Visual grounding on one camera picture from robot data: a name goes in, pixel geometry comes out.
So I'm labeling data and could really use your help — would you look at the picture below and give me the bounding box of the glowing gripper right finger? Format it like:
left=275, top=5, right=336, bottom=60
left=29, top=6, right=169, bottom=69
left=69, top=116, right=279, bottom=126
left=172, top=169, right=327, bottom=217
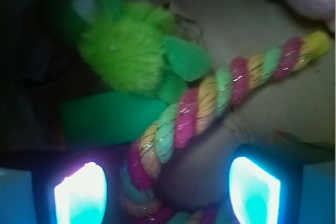
left=228, top=143, right=335, bottom=223

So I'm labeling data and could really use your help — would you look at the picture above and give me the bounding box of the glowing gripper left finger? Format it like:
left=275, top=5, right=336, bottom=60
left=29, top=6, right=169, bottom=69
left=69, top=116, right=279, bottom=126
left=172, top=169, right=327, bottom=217
left=1, top=150, right=125, bottom=223

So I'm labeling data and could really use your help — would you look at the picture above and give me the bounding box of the multicolored twisted rope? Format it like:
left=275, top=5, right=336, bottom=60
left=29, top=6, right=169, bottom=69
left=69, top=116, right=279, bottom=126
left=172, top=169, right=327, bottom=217
left=118, top=30, right=332, bottom=224

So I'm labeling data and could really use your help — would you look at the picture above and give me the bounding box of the green rectangular block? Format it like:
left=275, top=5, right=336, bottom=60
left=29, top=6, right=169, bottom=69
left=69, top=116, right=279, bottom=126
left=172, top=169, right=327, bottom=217
left=59, top=91, right=167, bottom=148

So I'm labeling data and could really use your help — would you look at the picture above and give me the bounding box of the green fuzzy plush toy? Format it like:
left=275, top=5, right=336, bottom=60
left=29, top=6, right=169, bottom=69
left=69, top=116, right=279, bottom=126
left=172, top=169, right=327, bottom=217
left=44, top=0, right=211, bottom=104

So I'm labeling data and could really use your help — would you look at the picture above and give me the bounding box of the brown paper bag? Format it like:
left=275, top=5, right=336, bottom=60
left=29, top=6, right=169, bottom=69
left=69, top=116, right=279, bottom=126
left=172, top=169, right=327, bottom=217
left=1, top=0, right=335, bottom=210

